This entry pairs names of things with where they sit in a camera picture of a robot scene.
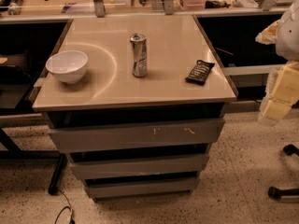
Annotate black desk leg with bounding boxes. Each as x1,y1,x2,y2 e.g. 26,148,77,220
48,154,67,195

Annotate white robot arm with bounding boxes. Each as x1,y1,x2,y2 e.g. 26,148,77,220
255,0,299,126

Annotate grey metal shelf post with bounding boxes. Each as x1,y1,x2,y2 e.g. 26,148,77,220
93,0,105,18

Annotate black floor cable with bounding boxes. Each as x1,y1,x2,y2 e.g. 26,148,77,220
53,189,77,224

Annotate white ceramic bowl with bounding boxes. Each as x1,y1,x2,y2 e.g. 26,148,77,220
46,50,88,84

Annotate silver drink can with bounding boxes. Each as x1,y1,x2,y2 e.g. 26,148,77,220
130,34,148,77

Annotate grey top drawer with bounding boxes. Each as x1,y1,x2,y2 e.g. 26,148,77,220
49,119,224,153

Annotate black snack bar packet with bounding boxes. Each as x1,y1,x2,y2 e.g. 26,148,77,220
185,60,215,86

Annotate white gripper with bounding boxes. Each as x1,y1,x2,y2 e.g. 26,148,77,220
258,62,299,126

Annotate grey drawer cabinet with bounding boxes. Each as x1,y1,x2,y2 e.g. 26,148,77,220
33,15,235,188

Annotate grey drawer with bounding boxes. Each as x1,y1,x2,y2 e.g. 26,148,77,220
49,119,224,153
70,154,209,180
85,177,199,199

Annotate grey middle drawer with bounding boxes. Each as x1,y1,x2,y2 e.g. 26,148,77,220
70,154,209,180

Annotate grey bottom drawer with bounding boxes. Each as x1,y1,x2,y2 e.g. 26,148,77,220
85,177,199,199

